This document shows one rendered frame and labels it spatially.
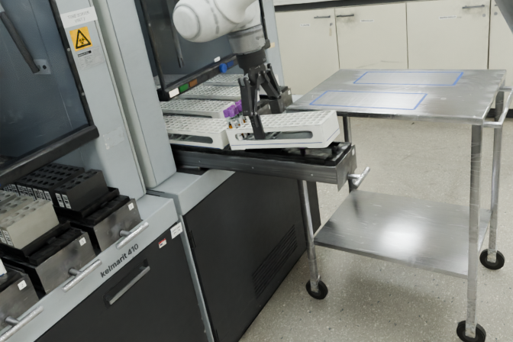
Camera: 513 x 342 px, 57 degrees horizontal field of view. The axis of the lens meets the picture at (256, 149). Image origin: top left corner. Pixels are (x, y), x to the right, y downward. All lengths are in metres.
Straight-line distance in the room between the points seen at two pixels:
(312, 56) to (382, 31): 0.58
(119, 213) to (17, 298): 0.28
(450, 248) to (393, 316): 0.35
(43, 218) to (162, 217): 0.31
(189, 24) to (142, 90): 0.36
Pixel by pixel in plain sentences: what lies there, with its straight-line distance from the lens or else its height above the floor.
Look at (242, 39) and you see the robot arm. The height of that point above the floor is 1.12.
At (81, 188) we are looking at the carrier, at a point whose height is 0.87.
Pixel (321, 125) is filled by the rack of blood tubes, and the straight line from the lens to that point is 1.16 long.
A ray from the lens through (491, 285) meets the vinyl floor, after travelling 2.10.
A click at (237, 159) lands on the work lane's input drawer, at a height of 0.80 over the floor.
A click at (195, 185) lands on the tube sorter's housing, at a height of 0.72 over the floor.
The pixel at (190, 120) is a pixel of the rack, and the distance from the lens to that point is 1.49.
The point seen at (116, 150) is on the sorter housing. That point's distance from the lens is 1.28.
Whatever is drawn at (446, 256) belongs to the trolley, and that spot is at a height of 0.28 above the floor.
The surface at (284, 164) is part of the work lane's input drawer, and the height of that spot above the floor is 0.80.
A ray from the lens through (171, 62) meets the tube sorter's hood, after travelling 1.40.
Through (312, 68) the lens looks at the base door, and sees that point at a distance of 3.81.
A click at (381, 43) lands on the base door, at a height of 0.55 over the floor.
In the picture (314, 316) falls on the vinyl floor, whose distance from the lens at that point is 1.94.
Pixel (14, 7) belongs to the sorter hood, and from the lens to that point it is 1.11.
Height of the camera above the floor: 1.33
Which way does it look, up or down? 23 degrees down
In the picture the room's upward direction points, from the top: 10 degrees counter-clockwise
